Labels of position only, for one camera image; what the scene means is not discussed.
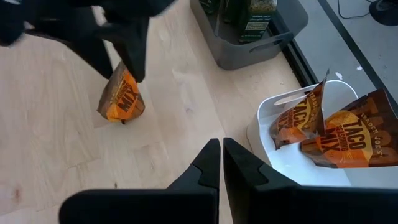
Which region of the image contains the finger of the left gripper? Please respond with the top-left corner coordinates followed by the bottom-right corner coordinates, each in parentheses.
top-left (102, 17), bottom-right (150, 83)
top-left (27, 30), bottom-right (114, 80)

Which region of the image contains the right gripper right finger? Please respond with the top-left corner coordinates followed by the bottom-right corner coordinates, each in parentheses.
top-left (223, 137), bottom-right (398, 224)

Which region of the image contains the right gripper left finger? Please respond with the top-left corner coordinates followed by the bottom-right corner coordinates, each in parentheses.
top-left (58, 138), bottom-right (221, 224)

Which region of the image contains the orange taco seasoning packet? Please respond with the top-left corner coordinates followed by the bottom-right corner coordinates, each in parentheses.
top-left (96, 60), bottom-right (146, 125)
top-left (269, 68), bottom-right (330, 150)
top-left (300, 88), bottom-right (398, 169)

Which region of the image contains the white plastic bin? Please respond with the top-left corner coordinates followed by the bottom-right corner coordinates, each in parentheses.
top-left (246, 79), bottom-right (398, 190)

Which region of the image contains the grey plastic bin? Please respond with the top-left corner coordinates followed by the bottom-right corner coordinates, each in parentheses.
top-left (190, 0), bottom-right (309, 71)

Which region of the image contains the black floor stand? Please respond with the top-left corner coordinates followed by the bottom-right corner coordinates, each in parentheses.
top-left (368, 0), bottom-right (398, 27)

